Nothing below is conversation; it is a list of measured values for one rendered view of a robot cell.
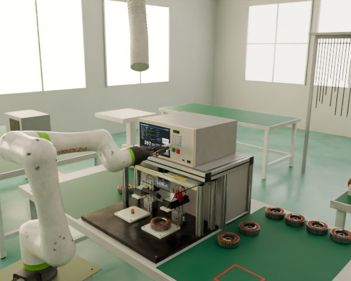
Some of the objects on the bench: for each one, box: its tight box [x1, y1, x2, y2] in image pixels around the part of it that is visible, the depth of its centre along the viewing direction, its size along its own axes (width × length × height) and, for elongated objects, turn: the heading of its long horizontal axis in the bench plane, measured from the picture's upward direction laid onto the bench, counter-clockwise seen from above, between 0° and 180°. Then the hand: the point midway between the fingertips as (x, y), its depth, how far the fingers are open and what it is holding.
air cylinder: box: [172, 209, 187, 224], centre depth 205 cm, size 5×8×6 cm
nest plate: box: [114, 206, 150, 223], centre depth 212 cm, size 15×15×1 cm
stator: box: [150, 217, 171, 231], centre depth 195 cm, size 11×11×4 cm
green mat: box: [156, 206, 351, 281], centre depth 177 cm, size 94×61×1 cm, turn 134°
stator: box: [217, 232, 240, 249], centre depth 185 cm, size 11×11×4 cm
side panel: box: [218, 164, 254, 230], centre depth 206 cm, size 28×3×32 cm, turn 134°
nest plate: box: [142, 223, 181, 239], centre depth 195 cm, size 15×15×1 cm
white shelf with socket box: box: [95, 108, 157, 148], centre depth 300 cm, size 35×37×46 cm
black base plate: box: [81, 197, 218, 264], centre depth 205 cm, size 47×64×2 cm
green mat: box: [30, 167, 142, 219], centre depth 264 cm, size 94×61×1 cm, turn 134°
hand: (167, 146), depth 193 cm, fingers closed
